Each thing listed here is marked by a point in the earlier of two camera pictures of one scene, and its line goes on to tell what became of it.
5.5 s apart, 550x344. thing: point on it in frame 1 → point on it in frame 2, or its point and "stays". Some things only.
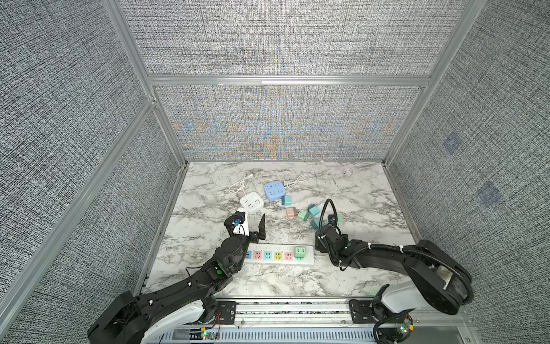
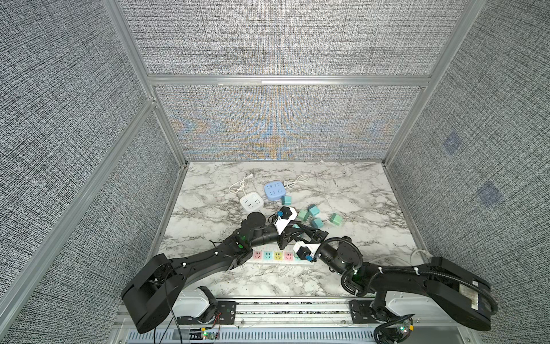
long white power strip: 280,254 stays
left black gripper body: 253,238 → 283,240
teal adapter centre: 315,223 stays
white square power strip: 252,201 stays
